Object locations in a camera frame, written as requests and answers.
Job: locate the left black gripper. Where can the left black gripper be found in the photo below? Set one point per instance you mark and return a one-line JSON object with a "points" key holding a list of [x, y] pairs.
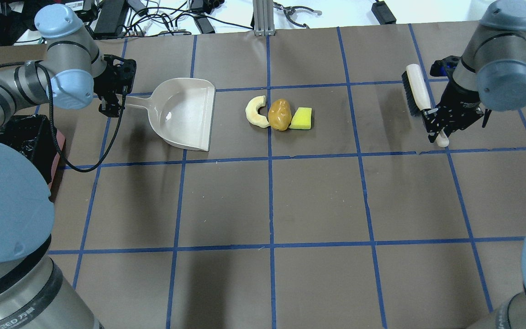
{"points": [[104, 85]]}

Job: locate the beige plastic dustpan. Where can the beige plastic dustpan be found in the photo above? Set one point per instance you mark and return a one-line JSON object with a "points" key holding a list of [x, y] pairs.
{"points": [[180, 111]]}

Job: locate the brown potato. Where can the brown potato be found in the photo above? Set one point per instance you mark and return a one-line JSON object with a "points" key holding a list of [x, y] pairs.
{"points": [[279, 115]]}

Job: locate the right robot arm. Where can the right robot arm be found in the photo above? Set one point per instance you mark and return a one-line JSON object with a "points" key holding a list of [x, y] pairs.
{"points": [[490, 75]]}

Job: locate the pale curved peel piece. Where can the pale curved peel piece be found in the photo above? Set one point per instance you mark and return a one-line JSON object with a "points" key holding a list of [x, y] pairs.
{"points": [[252, 112]]}

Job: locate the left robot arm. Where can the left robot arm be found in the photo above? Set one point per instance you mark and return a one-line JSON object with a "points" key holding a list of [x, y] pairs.
{"points": [[34, 293]]}

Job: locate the aluminium frame post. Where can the aluminium frame post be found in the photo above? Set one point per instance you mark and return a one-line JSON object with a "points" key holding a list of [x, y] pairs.
{"points": [[263, 16]]}

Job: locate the pink bin with black bag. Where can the pink bin with black bag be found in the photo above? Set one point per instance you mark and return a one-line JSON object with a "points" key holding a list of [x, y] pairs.
{"points": [[32, 136]]}

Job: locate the yellow sponge piece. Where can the yellow sponge piece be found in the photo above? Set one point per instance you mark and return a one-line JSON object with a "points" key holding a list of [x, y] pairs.
{"points": [[302, 119]]}

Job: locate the beige hand brush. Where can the beige hand brush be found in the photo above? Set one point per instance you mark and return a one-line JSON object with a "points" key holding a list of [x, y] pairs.
{"points": [[419, 104]]}

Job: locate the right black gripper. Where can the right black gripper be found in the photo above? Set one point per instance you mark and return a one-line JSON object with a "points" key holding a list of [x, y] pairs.
{"points": [[457, 101]]}

